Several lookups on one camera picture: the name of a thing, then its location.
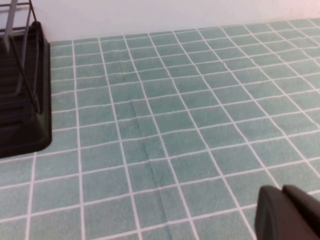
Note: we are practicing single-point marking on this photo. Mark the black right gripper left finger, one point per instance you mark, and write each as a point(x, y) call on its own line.
point(275, 217)

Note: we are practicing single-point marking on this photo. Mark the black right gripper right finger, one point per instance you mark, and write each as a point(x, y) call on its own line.
point(307, 210)

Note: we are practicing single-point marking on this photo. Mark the green white checked tablecloth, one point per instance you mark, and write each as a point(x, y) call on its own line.
point(175, 125)

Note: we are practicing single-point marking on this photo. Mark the black plastic drip tray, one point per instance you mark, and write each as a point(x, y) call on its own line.
point(43, 125)

